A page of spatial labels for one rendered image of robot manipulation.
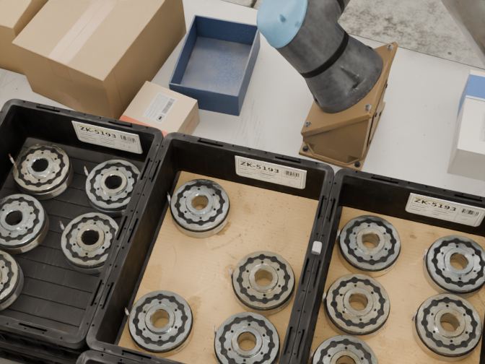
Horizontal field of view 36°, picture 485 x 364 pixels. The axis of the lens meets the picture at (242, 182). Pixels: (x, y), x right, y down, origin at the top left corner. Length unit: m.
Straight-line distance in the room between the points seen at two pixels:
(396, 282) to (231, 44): 0.71
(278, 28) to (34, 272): 0.60
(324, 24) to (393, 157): 0.34
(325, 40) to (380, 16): 1.41
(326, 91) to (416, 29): 1.37
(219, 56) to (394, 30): 1.15
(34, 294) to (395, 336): 0.60
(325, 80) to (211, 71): 0.35
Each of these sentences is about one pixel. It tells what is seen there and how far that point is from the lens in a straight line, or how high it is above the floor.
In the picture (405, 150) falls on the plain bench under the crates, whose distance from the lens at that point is 1.56.
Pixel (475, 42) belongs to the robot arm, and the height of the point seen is 1.15.
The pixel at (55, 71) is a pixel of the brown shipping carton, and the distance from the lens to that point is 1.56.
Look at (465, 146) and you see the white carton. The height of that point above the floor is 0.79.
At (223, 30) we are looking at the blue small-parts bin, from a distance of 1.69.
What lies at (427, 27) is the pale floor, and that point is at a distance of 2.76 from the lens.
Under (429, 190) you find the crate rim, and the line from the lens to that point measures 1.25.
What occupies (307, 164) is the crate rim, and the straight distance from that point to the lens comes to 1.25.
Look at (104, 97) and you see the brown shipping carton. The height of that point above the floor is 0.80.
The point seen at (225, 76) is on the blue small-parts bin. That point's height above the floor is 0.70.
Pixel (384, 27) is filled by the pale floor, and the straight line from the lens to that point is 2.73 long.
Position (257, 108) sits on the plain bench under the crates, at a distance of 1.60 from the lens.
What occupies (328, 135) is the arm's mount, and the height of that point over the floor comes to 0.79.
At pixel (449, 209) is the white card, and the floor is 0.90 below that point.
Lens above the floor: 1.98
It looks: 59 degrees down
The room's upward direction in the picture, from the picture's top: 3 degrees counter-clockwise
